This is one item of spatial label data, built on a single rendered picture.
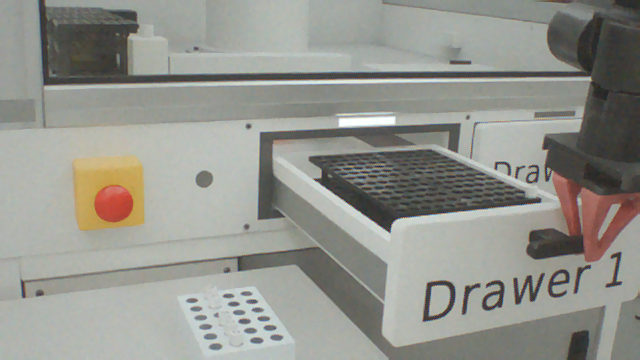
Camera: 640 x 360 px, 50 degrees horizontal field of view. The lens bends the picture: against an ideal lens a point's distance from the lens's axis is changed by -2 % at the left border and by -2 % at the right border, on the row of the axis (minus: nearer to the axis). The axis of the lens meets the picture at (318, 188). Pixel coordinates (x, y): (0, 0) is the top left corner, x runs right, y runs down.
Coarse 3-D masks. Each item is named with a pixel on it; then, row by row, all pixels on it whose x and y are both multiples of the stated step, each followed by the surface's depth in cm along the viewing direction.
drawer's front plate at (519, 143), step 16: (480, 128) 96; (496, 128) 97; (512, 128) 98; (528, 128) 99; (544, 128) 101; (560, 128) 102; (576, 128) 103; (480, 144) 97; (496, 144) 98; (512, 144) 99; (528, 144) 100; (480, 160) 97; (496, 160) 99; (512, 160) 100; (528, 160) 101; (544, 160) 102; (512, 176) 101; (544, 176) 103
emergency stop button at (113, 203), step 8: (104, 192) 72; (112, 192) 72; (120, 192) 73; (128, 192) 73; (96, 200) 72; (104, 200) 72; (112, 200) 72; (120, 200) 73; (128, 200) 73; (96, 208) 72; (104, 208) 72; (112, 208) 73; (120, 208) 73; (128, 208) 73; (104, 216) 73; (112, 216) 73; (120, 216) 73
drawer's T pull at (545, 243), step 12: (552, 228) 62; (540, 240) 59; (552, 240) 59; (564, 240) 59; (576, 240) 59; (528, 252) 58; (540, 252) 58; (552, 252) 58; (564, 252) 59; (576, 252) 59
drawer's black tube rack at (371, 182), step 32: (320, 160) 85; (352, 160) 86; (384, 160) 86; (416, 160) 87; (448, 160) 88; (352, 192) 83; (384, 192) 74; (416, 192) 74; (448, 192) 75; (480, 192) 75; (512, 192) 76; (384, 224) 73
